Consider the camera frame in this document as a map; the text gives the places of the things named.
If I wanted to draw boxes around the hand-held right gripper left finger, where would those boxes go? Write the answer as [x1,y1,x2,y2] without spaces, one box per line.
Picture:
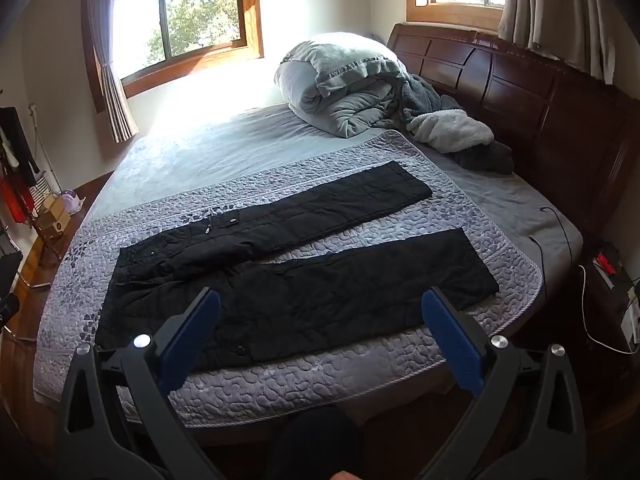
[56,287,226,480]

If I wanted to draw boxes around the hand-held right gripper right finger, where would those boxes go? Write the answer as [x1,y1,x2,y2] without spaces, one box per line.
[415,287,587,480]

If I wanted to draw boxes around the black quilted pants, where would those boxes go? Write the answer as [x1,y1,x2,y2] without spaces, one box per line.
[95,160,501,368]

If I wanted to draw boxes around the grey floral quilted bedspread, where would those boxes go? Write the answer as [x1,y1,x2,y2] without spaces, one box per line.
[32,129,543,428]

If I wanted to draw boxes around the dark wooden nightstand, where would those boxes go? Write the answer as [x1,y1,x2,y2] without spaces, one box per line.
[545,245,640,411]

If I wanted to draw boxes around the white power strip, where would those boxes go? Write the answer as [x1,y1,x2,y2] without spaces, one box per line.
[592,255,622,290]

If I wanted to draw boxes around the purple plastic object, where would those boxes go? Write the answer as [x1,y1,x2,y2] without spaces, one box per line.
[60,189,86,213]

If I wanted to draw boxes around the cardboard box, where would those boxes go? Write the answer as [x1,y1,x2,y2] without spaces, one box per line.
[32,195,71,243]

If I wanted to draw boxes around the grey bedsheet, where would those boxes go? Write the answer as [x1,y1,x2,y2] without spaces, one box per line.
[82,102,585,311]

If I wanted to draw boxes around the grey and white fleece clothes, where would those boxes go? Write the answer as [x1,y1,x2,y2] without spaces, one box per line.
[395,74,515,175]

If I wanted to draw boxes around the red hanging garment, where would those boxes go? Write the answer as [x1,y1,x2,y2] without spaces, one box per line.
[0,180,26,223]

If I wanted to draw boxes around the striped brown curtain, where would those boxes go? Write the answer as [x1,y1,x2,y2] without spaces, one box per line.
[80,0,140,143]

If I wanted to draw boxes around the dark wooden bed headboard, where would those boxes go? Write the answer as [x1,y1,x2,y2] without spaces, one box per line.
[387,22,638,281]

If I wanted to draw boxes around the black hanging garment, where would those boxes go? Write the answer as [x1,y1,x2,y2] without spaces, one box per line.
[0,106,41,186]

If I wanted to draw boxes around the folded grey comforter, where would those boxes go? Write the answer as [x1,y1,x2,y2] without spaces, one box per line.
[274,32,416,138]

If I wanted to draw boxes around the beige curtain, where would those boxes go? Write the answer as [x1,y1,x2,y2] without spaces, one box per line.
[497,0,618,85]

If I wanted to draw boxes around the white cable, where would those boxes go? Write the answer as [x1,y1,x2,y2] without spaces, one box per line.
[575,265,632,356]

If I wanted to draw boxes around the black cable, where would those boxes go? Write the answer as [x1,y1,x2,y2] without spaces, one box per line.
[529,206,573,301]

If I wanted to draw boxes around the chrome frame chair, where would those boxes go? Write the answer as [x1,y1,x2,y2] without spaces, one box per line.
[0,247,51,333]

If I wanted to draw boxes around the large wooden frame window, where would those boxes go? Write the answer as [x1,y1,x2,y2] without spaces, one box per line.
[102,0,265,98]

